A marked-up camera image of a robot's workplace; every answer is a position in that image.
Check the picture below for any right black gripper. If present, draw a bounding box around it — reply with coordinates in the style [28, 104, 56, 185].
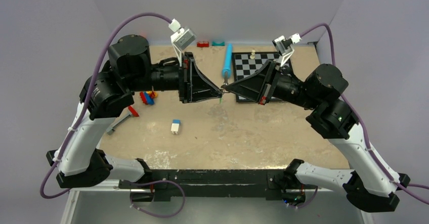
[226, 59, 320, 110]

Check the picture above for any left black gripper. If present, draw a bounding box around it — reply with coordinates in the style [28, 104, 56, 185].
[125, 51, 223, 103]

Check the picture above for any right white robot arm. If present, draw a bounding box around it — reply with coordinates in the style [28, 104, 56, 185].
[224, 60, 410, 213]

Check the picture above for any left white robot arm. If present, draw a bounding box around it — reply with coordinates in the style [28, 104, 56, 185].
[56, 35, 222, 189]

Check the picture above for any black white chessboard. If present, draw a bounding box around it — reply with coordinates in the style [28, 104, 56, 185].
[232, 52, 305, 106]

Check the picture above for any blue cylinder tool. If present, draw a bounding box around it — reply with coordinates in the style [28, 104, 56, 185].
[222, 43, 233, 76]

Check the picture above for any red toy brick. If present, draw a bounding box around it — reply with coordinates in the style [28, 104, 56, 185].
[197, 41, 210, 48]

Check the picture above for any white blue toy brick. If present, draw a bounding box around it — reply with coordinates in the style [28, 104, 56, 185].
[170, 119, 181, 135]

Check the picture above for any teal toy piece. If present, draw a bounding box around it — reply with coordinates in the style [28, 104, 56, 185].
[211, 40, 225, 47]

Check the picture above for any colourful toy brick stack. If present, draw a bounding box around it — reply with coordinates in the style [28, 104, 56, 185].
[139, 91, 158, 105]

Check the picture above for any red grey toy hammer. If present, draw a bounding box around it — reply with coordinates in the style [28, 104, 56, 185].
[105, 106, 140, 135]

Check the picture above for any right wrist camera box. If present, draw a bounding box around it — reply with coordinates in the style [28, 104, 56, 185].
[272, 33, 302, 67]

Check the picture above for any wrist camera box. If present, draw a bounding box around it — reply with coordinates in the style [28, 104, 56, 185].
[272, 33, 302, 67]
[168, 19, 196, 67]

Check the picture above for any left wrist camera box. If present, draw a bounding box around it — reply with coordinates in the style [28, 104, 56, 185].
[168, 19, 196, 67]

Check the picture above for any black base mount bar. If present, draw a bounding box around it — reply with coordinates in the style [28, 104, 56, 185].
[119, 169, 306, 206]

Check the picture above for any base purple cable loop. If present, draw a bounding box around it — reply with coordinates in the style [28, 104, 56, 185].
[128, 178, 186, 218]

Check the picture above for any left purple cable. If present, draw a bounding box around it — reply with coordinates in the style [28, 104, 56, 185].
[39, 13, 173, 199]

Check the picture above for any aluminium frame rail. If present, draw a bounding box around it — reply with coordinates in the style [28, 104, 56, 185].
[60, 180, 119, 224]

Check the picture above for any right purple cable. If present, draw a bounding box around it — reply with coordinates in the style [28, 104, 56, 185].
[299, 23, 429, 205]

